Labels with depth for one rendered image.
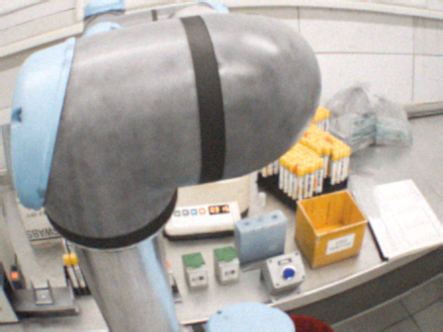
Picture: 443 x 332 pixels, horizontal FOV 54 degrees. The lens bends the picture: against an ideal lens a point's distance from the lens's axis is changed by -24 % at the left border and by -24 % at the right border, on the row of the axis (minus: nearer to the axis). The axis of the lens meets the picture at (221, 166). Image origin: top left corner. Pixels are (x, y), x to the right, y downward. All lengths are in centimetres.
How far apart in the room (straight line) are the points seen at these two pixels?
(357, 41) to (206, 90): 139
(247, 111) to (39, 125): 13
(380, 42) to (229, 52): 144
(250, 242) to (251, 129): 81
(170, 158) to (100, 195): 5
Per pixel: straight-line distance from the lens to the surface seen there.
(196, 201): 123
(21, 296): 108
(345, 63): 167
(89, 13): 80
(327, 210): 123
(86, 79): 30
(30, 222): 124
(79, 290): 110
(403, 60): 183
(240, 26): 33
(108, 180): 32
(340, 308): 189
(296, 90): 33
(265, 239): 112
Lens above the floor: 164
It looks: 31 degrees down
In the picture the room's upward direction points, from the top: 2 degrees counter-clockwise
